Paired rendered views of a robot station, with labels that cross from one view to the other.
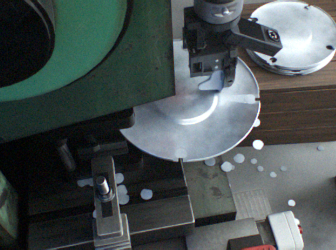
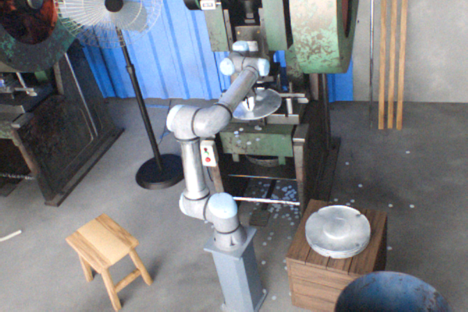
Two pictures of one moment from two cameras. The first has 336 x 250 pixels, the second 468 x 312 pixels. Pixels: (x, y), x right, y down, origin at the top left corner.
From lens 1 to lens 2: 2.51 m
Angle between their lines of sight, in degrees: 75
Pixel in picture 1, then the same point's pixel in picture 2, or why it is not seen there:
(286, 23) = (346, 228)
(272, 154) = not seen: hidden behind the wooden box
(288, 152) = not seen: hidden behind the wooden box
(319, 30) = (333, 242)
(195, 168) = (241, 125)
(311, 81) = (300, 232)
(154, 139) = not seen: hidden behind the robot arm
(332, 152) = (285, 299)
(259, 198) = (260, 222)
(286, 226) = (207, 143)
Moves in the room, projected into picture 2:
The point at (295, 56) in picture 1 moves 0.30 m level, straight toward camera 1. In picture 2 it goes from (317, 223) to (270, 197)
